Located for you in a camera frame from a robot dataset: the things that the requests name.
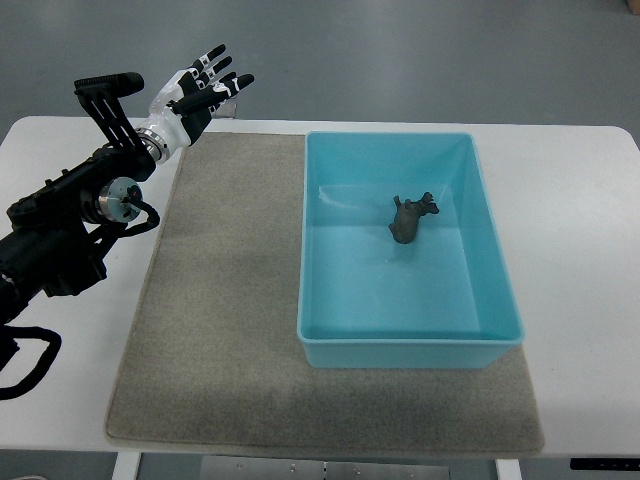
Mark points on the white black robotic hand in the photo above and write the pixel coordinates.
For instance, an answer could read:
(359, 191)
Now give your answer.
(186, 104)

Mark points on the grey metal table base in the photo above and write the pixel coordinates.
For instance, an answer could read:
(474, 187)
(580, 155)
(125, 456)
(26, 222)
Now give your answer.
(237, 467)

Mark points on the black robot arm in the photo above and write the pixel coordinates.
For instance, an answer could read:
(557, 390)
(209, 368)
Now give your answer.
(61, 233)

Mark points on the grey felt mat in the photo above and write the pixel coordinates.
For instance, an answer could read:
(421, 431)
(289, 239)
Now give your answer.
(214, 362)

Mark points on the black table control panel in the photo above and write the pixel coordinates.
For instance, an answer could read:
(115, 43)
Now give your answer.
(605, 464)

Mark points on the brown toy hippo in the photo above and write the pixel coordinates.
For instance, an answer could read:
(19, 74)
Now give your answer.
(405, 225)

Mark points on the light blue plastic box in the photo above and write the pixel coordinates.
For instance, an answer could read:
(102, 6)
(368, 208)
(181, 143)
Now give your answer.
(443, 301)

